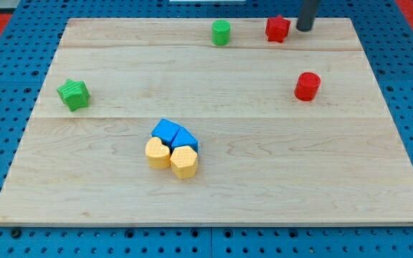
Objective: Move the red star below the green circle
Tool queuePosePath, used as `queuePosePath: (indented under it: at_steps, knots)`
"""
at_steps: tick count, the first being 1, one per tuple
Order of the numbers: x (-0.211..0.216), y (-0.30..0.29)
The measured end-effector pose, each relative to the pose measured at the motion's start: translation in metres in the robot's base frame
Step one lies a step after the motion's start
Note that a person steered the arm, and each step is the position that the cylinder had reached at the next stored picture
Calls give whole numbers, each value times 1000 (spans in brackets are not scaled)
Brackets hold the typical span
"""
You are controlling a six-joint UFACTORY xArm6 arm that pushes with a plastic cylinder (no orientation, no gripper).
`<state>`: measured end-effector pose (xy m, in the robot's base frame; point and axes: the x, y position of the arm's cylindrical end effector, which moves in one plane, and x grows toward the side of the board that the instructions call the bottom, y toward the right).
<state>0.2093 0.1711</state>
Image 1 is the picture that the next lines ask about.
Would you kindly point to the yellow hexagon block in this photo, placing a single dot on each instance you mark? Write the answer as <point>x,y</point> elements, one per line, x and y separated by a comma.
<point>184,162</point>

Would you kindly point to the green star block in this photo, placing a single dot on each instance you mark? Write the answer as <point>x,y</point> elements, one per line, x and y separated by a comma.
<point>74,94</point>

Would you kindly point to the red cylinder block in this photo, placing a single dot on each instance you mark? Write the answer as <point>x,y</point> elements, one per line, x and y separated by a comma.
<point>307,86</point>

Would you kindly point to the blue triangle block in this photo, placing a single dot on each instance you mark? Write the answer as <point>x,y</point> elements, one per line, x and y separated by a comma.
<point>183,138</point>

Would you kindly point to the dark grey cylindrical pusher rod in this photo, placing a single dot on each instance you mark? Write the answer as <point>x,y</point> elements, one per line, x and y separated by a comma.
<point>307,15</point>

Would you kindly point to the red star block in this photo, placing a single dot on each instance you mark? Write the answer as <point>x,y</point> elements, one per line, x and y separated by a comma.
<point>277,28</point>

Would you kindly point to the green cylinder block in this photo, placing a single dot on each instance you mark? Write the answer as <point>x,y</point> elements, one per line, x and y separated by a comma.
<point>221,32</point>

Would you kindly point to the yellow heart block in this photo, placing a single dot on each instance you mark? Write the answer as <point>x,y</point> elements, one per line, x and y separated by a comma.
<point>158,155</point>

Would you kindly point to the blue cube block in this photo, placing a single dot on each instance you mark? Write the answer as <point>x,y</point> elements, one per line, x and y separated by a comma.
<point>166,130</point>

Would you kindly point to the wooden board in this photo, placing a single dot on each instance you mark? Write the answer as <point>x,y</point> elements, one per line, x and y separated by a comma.
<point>265,157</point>

